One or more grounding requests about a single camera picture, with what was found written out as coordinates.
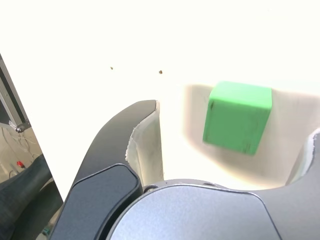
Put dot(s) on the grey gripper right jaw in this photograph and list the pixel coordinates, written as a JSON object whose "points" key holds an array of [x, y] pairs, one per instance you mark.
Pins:
{"points": [[200, 212]]}

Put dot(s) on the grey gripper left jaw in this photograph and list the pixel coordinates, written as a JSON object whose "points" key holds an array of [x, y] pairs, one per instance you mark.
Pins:
{"points": [[105, 150]]}

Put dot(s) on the green cube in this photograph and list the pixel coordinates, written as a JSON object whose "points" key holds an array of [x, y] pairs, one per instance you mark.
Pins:
{"points": [[235, 120]]}

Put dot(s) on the small red knob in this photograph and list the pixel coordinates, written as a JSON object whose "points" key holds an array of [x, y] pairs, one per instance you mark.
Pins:
{"points": [[20, 164]]}

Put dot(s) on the dark padded seat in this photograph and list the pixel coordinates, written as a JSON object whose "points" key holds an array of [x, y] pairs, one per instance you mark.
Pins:
{"points": [[20, 190]]}

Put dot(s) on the aluminium frame rail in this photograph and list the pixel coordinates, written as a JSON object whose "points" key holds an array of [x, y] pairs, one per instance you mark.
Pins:
{"points": [[10, 100]]}

